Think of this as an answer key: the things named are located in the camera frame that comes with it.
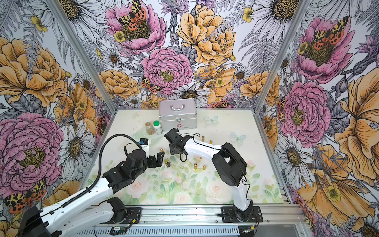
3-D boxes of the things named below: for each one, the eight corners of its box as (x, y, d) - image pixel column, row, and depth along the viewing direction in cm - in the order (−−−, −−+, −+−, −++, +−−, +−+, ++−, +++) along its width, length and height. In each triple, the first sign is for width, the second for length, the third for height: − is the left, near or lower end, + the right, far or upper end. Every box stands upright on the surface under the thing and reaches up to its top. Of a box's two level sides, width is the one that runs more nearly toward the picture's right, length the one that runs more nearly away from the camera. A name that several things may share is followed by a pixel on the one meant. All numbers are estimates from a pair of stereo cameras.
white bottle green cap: (154, 134, 109) (152, 126, 101) (156, 128, 112) (153, 120, 105) (161, 134, 109) (159, 126, 101) (162, 128, 112) (160, 120, 105)
